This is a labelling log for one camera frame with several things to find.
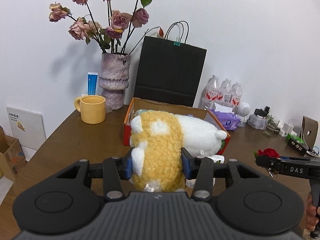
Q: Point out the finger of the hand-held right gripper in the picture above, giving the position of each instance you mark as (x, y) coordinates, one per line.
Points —
(300, 160)
(266, 162)

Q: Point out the blue and white tube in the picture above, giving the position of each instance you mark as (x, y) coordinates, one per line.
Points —
(92, 83)

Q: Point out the yellow and white plush toy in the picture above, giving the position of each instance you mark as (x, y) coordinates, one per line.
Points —
(160, 150)

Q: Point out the person's right hand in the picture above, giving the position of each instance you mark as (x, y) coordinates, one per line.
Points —
(311, 215)

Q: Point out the brown cardboard carton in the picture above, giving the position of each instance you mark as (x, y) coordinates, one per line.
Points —
(11, 155)

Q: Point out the white chargers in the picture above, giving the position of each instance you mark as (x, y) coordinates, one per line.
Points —
(287, 128)

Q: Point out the red printed cardboard box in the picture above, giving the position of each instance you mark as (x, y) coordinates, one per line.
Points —
(126, 135)

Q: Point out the bouquet of dried pink roses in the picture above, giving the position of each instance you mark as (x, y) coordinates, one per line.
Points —
(112, 20)

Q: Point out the purple tissue pack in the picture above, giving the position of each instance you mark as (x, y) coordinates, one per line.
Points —
(228, 122)

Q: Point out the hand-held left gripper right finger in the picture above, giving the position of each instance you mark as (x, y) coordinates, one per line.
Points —
(187, 166)

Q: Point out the black paper bag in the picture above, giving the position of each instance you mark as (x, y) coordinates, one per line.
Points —
(170, 72)

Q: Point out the yellow ceramic mug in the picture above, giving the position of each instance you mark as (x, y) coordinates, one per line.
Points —
(92, 110)

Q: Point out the brown corrugated cardboard stand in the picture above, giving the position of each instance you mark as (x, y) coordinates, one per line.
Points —
(310, 130)

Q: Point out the black power adapter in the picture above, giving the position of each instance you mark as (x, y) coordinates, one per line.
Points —
(262, 110)

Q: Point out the thin twig with red bud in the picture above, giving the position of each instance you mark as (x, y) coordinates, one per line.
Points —
(161, 31)

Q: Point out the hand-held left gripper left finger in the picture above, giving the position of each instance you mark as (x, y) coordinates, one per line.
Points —
(127, 166)

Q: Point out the mottled purple ceramic vase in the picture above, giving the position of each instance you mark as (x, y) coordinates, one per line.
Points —
(113, 80)

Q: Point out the teal binder clip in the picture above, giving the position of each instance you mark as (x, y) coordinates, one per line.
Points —
(177, 43)

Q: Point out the red artificial flower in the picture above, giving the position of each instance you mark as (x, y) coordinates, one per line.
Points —
(268, 152)

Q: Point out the clear water bottle red label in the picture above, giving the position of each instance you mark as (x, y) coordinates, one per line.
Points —
(225, 92)
(211, 95)
(237, 95)

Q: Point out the clear glass cup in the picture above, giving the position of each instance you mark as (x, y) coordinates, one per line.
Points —
(271, 127)

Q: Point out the clear plastic organizer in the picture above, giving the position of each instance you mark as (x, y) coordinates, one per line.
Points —
(256, 122)

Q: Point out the green packet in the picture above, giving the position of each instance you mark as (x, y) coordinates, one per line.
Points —
(296, 138)

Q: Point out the white board with yellow sticker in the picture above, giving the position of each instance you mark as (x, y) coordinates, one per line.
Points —
(25, 127)

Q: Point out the small clear glass dish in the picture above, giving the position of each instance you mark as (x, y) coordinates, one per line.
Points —
(108, 109)

